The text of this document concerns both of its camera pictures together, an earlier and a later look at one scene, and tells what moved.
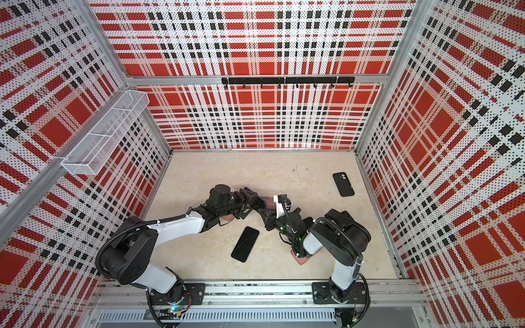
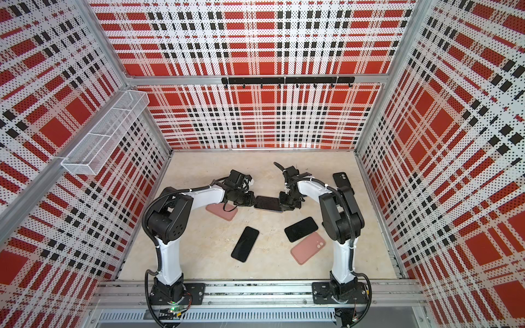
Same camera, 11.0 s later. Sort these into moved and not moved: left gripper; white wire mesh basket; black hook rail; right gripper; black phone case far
Moved: left gripper; right gripper
Not moved: black phone case far; black hook rail; white wire mesh basket
